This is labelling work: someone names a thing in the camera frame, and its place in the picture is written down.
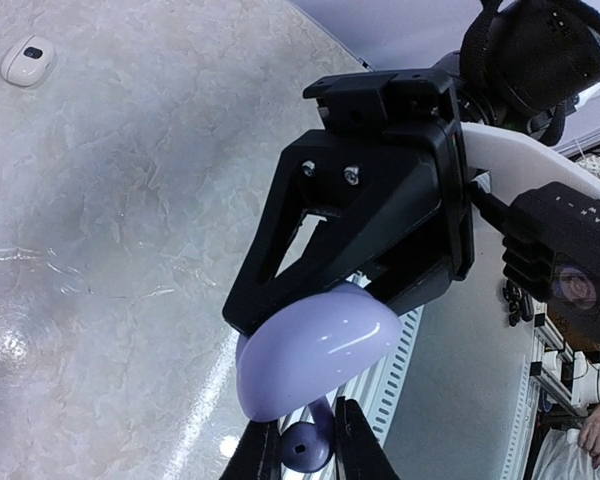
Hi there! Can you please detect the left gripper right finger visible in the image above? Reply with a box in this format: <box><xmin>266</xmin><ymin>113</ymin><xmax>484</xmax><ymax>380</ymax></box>
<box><xmin>334</xmin><ymin>397</ymin><xmax>398</xmax><ymax>480</ymax></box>

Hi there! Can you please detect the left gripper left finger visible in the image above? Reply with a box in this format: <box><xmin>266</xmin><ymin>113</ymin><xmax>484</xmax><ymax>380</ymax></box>
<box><xmin>222</xmin><ymin>420</ymin><xmax>282</xmax><ymax>480</ymax></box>

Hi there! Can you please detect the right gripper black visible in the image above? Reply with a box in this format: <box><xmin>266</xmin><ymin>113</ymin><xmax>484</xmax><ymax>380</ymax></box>
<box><xmin>222</xmin><ymin>69</ymin><xmax>474</xmax><ymax>334</ymax></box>

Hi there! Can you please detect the purple earbud front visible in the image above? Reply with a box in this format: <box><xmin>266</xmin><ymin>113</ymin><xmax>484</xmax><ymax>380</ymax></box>
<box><xmin>281</xmin><ymin>396</ymin><xmax>335</xmax><ymax>474</ymax></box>

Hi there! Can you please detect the purple round charging case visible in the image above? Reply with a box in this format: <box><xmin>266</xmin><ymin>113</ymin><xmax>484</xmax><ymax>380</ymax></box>
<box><xmin>236</xmin><ymin>282</ymin><xmax>401</xmax><ymax>423</ymax></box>

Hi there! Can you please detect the cream earbud charging case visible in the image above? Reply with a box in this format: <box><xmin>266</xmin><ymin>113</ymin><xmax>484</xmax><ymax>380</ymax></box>
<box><xmin>0</xmin><ymin>34</ymin><xmax>57</xmax><ymax>88</ymax></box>

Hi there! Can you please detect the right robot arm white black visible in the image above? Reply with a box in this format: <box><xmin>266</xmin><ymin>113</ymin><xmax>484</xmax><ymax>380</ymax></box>
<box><xmin>222</xmin><ymin>1</ymin><xmax>600</xmax><ymax>335</ymax></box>

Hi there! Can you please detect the person in white shirt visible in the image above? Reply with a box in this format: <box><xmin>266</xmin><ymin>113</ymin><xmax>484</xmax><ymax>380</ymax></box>
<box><xmin>531</xmin><ymin>404</ymin><xmax>600</xmax><ymax>480</ymax></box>

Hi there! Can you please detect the front aluminium rail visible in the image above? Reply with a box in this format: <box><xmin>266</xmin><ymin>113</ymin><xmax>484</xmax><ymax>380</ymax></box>
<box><xmin>274</xmin><ymin>302</ymin><xmax>426</xmax><ymax>480</ymax></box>

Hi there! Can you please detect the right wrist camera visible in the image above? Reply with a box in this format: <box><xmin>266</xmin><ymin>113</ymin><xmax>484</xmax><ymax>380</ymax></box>
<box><xmin>471</xmin><ymin>182</ymin><xmax>600</xmax><ymax>343</ymax></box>

